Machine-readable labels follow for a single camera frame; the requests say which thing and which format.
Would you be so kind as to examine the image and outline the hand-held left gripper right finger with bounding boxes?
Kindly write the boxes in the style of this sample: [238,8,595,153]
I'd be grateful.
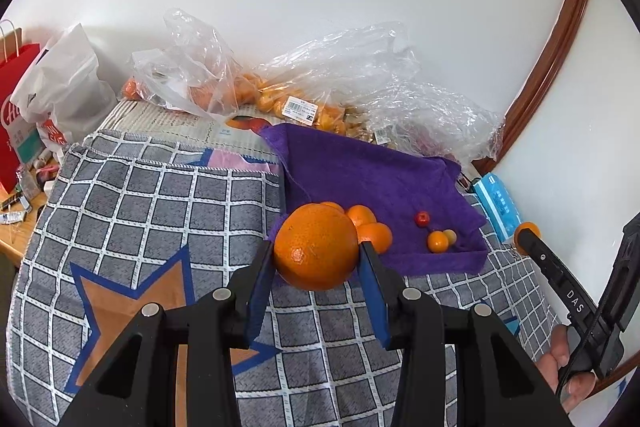
[357,241,573,427]

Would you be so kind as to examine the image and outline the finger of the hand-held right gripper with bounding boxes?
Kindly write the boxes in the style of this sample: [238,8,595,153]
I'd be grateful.
[515,229,600,326]

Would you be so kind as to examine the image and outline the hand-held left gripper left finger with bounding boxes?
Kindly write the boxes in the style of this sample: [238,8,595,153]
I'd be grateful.
[59,241,278,427]

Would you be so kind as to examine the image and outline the small orange kumquat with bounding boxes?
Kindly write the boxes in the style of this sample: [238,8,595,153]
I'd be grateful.
[514,222,542,256]

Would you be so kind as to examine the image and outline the medium orange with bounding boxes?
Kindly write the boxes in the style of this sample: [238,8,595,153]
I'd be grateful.
[346,205,377,228]
[356,223,393,255]

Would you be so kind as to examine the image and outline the large orange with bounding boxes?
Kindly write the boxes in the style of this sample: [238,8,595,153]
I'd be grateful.
[273,203,360,292]

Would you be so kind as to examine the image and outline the person's right hand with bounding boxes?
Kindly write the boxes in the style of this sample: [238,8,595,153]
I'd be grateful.
[537,326,598,415]

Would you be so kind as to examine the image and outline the yellow-orange kumquat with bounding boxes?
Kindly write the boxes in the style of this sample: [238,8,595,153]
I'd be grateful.
[426,230,449,254]

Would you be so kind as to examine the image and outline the blue tissue pack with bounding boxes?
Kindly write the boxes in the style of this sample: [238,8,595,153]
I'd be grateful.
[470,173,521,243]

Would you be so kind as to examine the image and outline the purple towel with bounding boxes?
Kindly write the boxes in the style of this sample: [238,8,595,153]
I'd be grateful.
[257,123,488,275]

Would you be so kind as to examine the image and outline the grey checked blanket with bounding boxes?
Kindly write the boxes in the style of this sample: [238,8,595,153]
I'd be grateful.
[7,129,571,427]

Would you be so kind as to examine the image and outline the pile of bagged kumquats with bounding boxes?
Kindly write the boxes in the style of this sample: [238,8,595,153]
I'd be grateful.
[235,74,366,138]

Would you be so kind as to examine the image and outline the pile of bagged tangerines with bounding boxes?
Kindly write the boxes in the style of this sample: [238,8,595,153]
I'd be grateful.
[122,76,236,114]

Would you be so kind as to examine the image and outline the white plastic bag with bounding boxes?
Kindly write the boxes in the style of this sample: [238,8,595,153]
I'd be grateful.
[10,24,118,152]

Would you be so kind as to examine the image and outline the red paper bag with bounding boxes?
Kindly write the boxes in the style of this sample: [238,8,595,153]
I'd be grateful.
[0,19,46,192]

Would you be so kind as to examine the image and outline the brown wooden door frame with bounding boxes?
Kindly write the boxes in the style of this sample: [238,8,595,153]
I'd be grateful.
[472,0,596,172]

